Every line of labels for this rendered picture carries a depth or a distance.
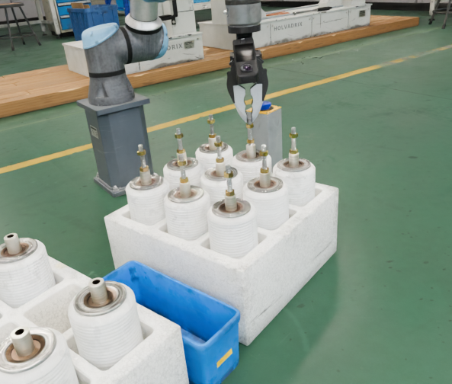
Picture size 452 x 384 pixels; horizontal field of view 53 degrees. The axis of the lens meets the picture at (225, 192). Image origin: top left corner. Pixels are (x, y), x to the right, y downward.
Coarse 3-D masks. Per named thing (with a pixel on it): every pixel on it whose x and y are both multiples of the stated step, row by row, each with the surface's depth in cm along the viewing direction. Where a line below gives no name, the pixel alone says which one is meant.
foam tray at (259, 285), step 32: (320, 192) 109; (128, 224) 100; (160, 224) 99; (288, 224) 95; (320, 224) 104; (128, 256) 104; (160, 256) 96; (192, 256) 89; (224, 256) 86; (256, 256) 85; (288, 256) 95; (320, 256) 108; (224, 288) 86; (256, 288) 87; (288, 288) 98; (256, 320) 90
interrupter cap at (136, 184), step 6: (150, 174) 104; (156, 174) 104; (132, 180) 102; (138, 180) 102; (156, 180) 102; (162, 180) 101; (132, 186) 99; (138, 186) 99; (144, 186) 99; (150, 186) 99; (156, 186) 99
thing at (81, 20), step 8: (72, 8) 509; (80, 8) 494; (88, 8) 490; (96, 8) 495; (104, 8) 501; (112, 8) 507; (72, 16) 518; (80, 16) 503; (88, 16) 494; (96, 16) 499; (104, 16) 505; (112, 16) 511; (72, 24) 527; (80, 24) 511; (88, 24) 497; (96, 24) 502; (80, 32) 519
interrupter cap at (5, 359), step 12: (36, 336) 60; (48, 336) 60; (0, 348) 58; (12, 348) 58; (36, 348) 58; (48, 348) 58; (0, 360) 56; (12, 360) 56; (24, 360) 56; (36, 360) 56; (12, 372) 55
